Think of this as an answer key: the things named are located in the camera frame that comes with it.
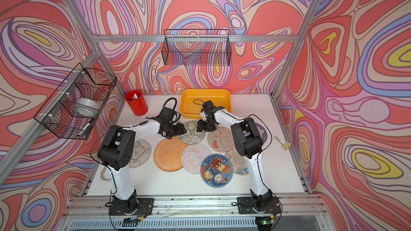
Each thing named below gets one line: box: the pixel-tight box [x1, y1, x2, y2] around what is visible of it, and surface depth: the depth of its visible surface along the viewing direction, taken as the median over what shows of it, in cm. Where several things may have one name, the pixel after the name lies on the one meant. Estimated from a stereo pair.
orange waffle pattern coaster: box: [153, 136, 189, 172], surface depth 92 cm
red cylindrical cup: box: [125, 90, 149, 117], surface depth 107 cm
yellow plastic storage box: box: [179, 88, 232, 120], surface depth 117 cm
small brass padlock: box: [274, 135, 292, 151], surface depth 95 cm
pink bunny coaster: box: [207, 126, 235, 153], surface depth 98 cm
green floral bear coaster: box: [178, 120, 206, 145], surface depth 100 cm
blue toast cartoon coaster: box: [200, 153, 234, 188], surface depth 86 cm
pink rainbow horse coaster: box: [181, 143, 212, 175], surface depth 91 cm
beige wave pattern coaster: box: [224, 147, 250, 176], surface depth 88 cm
